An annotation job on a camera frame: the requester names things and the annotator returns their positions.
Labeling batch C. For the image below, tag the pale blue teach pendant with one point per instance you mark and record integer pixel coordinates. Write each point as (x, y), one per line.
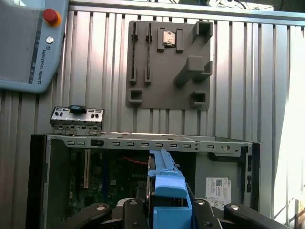
(50, 59)

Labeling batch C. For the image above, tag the silver CPU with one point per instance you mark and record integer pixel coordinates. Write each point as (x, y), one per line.
(169, 38)

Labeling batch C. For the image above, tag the white expansion slot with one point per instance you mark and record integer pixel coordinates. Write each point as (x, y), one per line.
(86, 169)

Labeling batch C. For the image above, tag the metal card retainer bracket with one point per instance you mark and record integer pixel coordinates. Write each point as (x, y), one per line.
(78, 117)

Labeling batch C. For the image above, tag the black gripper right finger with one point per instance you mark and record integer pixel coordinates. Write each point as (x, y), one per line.
(202, 214)

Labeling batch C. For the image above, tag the black blue latch tab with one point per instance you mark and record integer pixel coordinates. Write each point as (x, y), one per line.
(76, 109)

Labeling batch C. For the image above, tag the black open PC case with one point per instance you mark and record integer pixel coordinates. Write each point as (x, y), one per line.
(38, 179)

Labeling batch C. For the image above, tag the green motherboard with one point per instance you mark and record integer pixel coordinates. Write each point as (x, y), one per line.
(95, 186)

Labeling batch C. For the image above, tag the hard disk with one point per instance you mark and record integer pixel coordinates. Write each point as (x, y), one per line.
(170, 183)

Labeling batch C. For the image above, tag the grey power supply unit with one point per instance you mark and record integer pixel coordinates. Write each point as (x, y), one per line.
(219, 167)

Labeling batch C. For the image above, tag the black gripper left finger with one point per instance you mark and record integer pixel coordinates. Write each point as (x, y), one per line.
(134, 214)

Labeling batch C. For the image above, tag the grey parts rack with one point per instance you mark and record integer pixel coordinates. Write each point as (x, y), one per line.
(166, 78)

